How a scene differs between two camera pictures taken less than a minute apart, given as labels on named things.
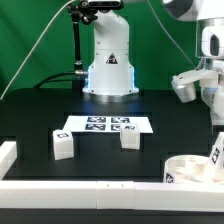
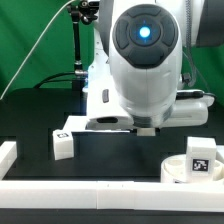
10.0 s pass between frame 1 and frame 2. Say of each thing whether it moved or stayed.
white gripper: moved
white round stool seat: stayed
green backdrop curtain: stayed
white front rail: stayed
